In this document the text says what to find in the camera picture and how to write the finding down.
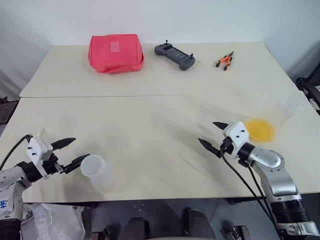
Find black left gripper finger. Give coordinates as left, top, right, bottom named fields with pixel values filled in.
left=61, top=153, right=91, bottom=175
left=51, top=137, right=77, bottom=151

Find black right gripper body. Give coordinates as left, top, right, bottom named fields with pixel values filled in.
left=219, top=136, right=235, bottom=161

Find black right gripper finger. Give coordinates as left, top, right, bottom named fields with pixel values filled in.
left=197, top=137, right=222, bottom=159
left=212, top=121, right=230, bottom=131

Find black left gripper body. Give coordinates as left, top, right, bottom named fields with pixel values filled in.
left=41, top=153, right=65, bottom=179

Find small clear plastic cup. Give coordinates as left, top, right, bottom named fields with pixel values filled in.
left=80, top=154, right=125, bottom=193

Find large clear beaker yellow liquid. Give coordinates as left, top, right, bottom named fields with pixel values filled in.
left=244, top=90, right=312, bottom=144

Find clear plastic bag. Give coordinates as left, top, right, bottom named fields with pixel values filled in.
left=21, top=202, right=86, bottom=240

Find orange black pliers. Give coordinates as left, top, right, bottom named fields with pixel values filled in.
left=215, top=50, right=235, bottom=72

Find dark box beside table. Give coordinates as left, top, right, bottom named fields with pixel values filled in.
left=0, top=96, right=20, bottom=126

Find grey handheld remote controller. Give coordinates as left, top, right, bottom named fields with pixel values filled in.
left=153, top=39, right=197, bottom=72

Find red fabric pouch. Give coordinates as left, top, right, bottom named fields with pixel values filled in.
left=87, top=34, right=145, bottom=74

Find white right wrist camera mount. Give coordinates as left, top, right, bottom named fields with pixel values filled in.
left=223, top=121, right=251, bottom=159

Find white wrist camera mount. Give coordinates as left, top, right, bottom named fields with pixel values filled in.
left=223, top=121, right=251, bottom=159
left=26, top=136, right=54, bottom=180

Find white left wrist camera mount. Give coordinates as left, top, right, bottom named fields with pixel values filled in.
left=26, top=136, right=54, bottom=180

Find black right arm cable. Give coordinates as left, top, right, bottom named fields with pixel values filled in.
left=219, top=139, right=278, bottom=226

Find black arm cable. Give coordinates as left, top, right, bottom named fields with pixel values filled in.
left=219, top=139, right=278, bottom=226
left=0, top=134, right=33, bottom=171

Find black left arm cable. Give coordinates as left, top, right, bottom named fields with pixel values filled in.
left=0, top=134, right=33, bottom=171

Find black metal cart frame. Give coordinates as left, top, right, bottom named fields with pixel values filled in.
left=295, top=41, right=320, bottom=112

